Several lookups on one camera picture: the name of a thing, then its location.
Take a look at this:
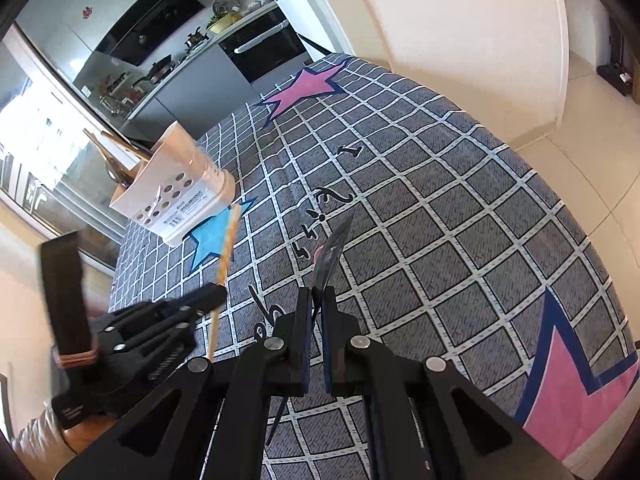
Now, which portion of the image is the patterned chopstick pink tip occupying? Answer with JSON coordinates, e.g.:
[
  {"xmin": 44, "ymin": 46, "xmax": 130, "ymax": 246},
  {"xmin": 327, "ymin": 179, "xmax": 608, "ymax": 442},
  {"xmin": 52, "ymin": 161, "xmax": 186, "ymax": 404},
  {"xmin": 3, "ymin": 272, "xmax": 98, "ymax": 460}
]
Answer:
[{"xmin": 207, "ymin": 204, "xmax": 242, "ymax": 362}]

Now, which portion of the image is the wooden chopstick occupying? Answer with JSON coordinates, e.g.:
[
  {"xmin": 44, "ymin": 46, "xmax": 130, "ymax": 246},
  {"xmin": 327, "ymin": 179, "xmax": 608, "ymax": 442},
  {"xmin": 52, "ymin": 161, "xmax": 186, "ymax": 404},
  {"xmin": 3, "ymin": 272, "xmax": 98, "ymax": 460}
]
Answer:
[{"xmin": 101, "ymin": 131, "xmax": 152, "ymax": 162}]

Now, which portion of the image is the person left hand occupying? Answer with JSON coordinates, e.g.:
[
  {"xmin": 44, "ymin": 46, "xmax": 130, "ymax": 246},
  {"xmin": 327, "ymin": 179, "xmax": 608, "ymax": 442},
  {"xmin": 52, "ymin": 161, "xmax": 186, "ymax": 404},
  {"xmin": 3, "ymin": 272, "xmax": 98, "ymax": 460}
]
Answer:
[{"xmin": 11, "ymin": 405, "xmax": 116, "ymax": 479}]

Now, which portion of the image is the white plastic utensil holder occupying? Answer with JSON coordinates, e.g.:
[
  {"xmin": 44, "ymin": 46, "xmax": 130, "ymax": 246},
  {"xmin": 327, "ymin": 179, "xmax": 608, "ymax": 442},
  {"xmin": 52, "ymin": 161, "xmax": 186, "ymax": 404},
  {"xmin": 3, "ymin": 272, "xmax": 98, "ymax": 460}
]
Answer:
[{"xmin": 110, "ymin": 122, "xmax": 235, "ymax": 247}]

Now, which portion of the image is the glass sliding door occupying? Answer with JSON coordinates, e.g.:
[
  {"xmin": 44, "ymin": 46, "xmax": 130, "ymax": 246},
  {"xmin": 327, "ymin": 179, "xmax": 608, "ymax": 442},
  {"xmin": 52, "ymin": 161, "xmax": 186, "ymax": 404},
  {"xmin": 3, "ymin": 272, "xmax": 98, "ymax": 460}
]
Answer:
[{"xmin": 1, "ymin": 25, "xmax": 129, "ymax": 273}]

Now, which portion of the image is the grey checkered star tablecloth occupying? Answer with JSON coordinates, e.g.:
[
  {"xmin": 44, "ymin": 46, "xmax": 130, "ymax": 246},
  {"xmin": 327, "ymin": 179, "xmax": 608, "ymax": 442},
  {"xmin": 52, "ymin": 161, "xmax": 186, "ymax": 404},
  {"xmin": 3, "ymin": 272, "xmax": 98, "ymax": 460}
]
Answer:
[{"xmin": 107, "ymin": 52, "xmax": 640, "ymax": 480}]

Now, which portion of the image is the black wok on stove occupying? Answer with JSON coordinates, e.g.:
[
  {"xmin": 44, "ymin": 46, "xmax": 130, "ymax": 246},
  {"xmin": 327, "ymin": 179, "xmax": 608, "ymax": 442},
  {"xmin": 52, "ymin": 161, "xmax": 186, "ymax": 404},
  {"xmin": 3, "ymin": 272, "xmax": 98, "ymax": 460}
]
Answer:
[{"xmin": 134, "ymin": 54, "xmax": 175, "ymax": 86}]

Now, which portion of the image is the cooking pot on stove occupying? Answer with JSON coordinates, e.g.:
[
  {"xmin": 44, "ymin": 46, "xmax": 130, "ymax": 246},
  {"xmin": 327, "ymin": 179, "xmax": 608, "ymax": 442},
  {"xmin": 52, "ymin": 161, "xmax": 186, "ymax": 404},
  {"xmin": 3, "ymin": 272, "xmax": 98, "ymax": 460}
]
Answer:
[{"xmin": 184, "ymin": 28, "xmax": 209, "ymax": 53}]

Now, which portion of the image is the black built-in oven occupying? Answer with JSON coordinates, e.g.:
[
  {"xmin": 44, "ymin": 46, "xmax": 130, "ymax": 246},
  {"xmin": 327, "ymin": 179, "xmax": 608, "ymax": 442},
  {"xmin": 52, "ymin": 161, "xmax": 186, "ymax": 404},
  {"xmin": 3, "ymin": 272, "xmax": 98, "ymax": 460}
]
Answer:
[{"xmin": 220, "ymin": 9, "xmax": 309, "ymax": 84}]

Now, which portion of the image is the yellow bowl with greens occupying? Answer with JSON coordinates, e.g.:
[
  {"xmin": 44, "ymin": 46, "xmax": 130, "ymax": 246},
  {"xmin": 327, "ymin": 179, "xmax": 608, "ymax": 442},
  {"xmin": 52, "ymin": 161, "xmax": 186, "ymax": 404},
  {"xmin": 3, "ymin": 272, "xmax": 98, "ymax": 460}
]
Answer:
[{"xmin": 206, "ymin": 12, "xmax": 242, "ymax": 35}]

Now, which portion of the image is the black range hood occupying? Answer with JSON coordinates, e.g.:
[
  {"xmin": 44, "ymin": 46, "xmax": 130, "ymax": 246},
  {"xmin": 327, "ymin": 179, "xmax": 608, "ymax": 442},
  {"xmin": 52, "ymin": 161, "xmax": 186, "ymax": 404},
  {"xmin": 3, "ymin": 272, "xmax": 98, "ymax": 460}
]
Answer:
[{"xmin": 96, "ymin": 0, "xmax": 204, "ymax": 66}]

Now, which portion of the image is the white refrigerator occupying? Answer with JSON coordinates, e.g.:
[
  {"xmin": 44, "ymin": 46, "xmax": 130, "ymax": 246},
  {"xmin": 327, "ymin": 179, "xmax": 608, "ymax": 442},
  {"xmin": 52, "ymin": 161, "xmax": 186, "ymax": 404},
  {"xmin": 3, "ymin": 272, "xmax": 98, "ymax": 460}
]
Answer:
[{"xmin": 274, "ymin": 0, "xmax": 355, "ymax": 61}]

